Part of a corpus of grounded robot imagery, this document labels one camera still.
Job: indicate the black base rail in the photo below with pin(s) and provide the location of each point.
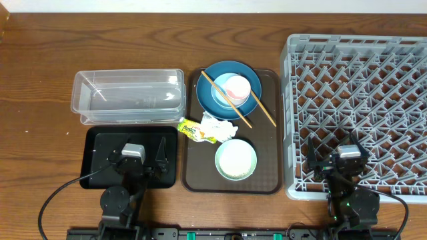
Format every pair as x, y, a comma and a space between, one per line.
189, 234

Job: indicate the brown serving tray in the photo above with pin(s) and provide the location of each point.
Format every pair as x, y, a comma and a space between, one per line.
199, 172

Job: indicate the white rice grains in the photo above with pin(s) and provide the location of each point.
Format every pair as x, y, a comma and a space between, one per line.
236, 158

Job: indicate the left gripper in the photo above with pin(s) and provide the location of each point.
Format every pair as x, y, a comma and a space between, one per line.
164, 162

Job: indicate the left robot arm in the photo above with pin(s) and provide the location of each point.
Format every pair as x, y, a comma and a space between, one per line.
121, 204

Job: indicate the mint green bowl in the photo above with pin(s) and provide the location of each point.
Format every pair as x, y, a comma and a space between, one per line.
254, 163

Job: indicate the green yellow snack wrapper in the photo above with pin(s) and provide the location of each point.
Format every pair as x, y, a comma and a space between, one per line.
193, 131

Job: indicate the black plastic tray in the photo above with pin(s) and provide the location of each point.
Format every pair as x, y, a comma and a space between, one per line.
101, 140

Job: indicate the clear plastic waste bin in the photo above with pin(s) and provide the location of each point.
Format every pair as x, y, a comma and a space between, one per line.
129, 96

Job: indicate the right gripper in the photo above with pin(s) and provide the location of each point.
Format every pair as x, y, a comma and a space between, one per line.
311, 158

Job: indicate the pink plastic cup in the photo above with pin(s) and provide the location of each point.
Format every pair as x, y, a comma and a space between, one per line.
237, 89

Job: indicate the dark blue plate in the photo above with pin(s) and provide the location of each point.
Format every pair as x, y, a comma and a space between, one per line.
206, 100

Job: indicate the grey dishwasher rack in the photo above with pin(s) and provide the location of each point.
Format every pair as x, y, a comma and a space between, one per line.
371, 86

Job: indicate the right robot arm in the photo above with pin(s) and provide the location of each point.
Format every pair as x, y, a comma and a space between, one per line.
353, 208

